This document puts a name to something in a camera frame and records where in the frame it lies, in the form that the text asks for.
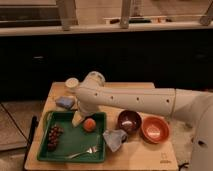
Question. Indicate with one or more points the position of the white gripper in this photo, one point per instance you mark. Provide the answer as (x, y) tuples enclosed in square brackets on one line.
[(78, 118)]

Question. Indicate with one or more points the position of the orange-red apple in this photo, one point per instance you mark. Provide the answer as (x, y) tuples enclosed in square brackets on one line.
[(89, 125)]

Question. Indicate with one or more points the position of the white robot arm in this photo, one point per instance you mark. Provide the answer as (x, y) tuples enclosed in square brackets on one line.
[(189, 106)]

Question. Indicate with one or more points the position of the green plastic tray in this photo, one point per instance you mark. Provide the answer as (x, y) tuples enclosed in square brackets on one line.
[(74, 139)]

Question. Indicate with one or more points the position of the blue sponge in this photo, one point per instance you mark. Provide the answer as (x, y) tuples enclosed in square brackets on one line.
[(65, 102)]

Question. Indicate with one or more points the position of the dark grape bunch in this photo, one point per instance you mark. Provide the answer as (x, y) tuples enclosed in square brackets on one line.
[(53, 137)]

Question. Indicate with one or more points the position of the silver metal fork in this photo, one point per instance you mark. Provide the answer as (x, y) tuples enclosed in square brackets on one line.
[(90, 150)]

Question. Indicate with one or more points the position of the white cup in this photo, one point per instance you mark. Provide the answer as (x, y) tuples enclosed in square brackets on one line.
[(72, 83)]

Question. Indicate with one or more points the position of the crumpled grey-blue cloth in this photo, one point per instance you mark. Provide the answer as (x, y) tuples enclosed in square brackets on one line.
[(115, 138)]

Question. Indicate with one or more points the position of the dark brown bowl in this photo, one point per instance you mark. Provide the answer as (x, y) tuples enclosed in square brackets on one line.
[(129, 121)]

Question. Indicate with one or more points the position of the orange bowl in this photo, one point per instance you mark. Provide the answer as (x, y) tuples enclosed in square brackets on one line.
[(155, 130)]

